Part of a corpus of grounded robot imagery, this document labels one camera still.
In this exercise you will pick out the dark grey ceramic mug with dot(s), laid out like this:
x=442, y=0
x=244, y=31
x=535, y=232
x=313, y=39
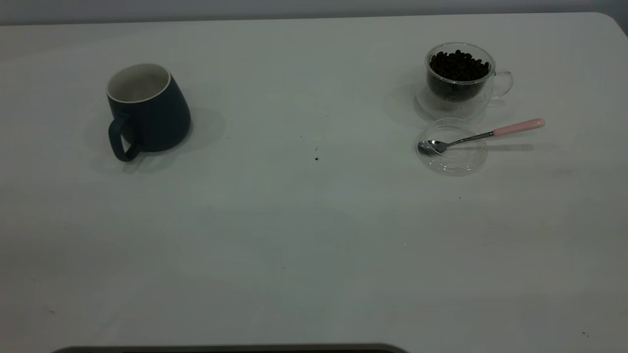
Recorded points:
x=157, y=122

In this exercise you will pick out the dark coffee beans pile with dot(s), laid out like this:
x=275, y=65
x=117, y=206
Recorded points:
x=458, y=68

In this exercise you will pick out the clear glass saucer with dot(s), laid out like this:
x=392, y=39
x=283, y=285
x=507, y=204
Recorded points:
x=461, y=164

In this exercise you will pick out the clear double-wall glass cup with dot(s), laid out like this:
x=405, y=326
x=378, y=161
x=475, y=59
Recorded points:
x=471, y=110

